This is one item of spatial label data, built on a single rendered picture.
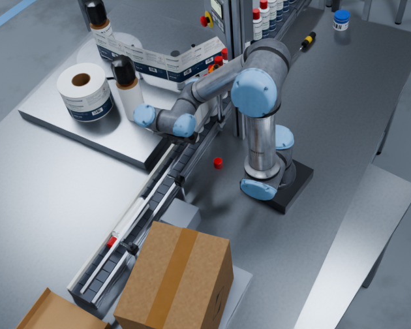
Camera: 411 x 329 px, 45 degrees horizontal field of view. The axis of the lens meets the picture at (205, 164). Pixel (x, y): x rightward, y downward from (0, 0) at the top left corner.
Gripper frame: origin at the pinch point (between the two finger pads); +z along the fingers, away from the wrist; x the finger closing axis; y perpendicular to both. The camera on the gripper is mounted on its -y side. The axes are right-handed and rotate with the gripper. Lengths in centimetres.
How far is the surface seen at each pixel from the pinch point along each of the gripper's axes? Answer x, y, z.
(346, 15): -82, -29, 51
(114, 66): -13.7, 28.9, -19.7
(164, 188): 20.9, -2.0, -5.8
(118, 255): 47, -2, -21
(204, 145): -0.1, -5.0, 7.6
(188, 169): 11.2, -4.9, 1.4
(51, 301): 69, 11, -28
